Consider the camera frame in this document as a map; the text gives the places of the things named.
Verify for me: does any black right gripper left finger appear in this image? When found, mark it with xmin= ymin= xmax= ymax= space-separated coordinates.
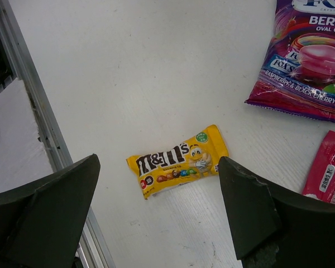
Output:
xmin=0 ymin=154 xmax=101 ymax=267

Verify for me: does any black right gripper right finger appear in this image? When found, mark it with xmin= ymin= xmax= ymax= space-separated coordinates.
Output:
xmin=218 ymin=157 xmax=335 ymax=267

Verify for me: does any red small snack packet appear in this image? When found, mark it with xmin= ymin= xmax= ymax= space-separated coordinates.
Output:
xmin=302 ymin=131 xmax=335 ymax=205

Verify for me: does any yellow M&M's packet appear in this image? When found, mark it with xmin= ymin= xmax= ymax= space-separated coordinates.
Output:
xmin=126 ymin=125 xmax=229 ymax=200

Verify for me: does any purple Fox's berries candy bag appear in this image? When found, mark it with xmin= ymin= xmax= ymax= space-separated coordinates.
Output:
xmin=245 ymin=1 xmax=335 ymax=123

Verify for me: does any aluminium table edge rail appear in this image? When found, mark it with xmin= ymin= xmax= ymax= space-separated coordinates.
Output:
xmin=0 ymin=1 xmax=115 ymax=267

